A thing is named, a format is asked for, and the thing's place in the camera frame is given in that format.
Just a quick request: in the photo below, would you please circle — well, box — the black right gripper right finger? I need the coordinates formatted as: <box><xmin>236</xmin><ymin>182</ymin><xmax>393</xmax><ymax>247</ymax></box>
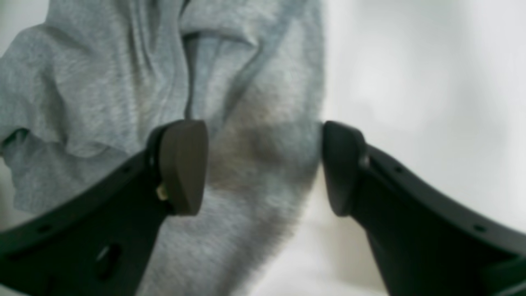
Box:
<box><xmin>322</xmin><ymin>120</ymin><xmax>526</xmax><ymax>296</ymax></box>

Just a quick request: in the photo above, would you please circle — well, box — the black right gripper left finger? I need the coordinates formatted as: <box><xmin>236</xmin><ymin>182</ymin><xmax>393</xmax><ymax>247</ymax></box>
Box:
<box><xmin>0</xmin><ymin>120</ymin><xmax>209</xmax><ymax>296</ymax></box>

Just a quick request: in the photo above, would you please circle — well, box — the grey T-shirt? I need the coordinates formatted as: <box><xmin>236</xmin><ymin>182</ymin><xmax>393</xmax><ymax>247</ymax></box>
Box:
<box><xmin>0</xmin><ymin>0</ymin><xmax>326</xmax><ymax>296</ymax></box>

